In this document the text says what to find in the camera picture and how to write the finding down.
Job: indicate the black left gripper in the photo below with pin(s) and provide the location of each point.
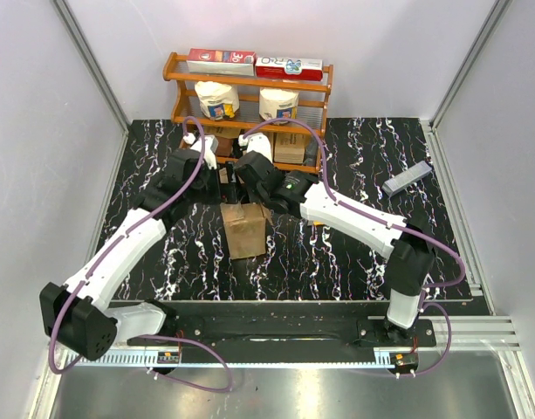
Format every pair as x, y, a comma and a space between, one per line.
232, 192

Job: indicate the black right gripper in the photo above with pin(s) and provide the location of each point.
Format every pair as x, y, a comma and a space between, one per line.
251, 195

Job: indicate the brown cardboard express box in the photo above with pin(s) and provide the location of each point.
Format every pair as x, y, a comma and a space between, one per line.
245, 229

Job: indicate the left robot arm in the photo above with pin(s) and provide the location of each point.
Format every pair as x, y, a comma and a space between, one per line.
77, 314

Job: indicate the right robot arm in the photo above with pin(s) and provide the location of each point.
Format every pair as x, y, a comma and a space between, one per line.
409, 257

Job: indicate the red white toothpaste box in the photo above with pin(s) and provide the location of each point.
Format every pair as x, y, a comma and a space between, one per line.
307, 69

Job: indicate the red silver toothpaste box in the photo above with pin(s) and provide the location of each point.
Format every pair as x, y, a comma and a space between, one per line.
223, 62

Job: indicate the grey toothpaste box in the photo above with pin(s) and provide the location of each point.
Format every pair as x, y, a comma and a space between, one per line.
402, 181

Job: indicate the right beige sponge pack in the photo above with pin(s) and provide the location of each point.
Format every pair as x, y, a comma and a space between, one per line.
290, 148

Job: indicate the brown scouring pad pack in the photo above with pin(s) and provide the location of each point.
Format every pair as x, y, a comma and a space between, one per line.
225, 137

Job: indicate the orange wooden shelf rack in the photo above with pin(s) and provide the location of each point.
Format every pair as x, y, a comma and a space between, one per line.
313, 99

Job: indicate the right toilet paper roll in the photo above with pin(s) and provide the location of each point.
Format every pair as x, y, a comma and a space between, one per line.
278, 103

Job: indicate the toilet paper roll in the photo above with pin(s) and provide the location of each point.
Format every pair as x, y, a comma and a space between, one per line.
217, 101
278, 103

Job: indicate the left toilet paper roll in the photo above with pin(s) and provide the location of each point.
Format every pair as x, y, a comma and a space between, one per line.
217, 101

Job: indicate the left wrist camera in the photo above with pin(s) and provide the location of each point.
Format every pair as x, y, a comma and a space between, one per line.
206, 145

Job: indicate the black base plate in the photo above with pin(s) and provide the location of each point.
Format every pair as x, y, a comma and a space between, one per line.
262, 333

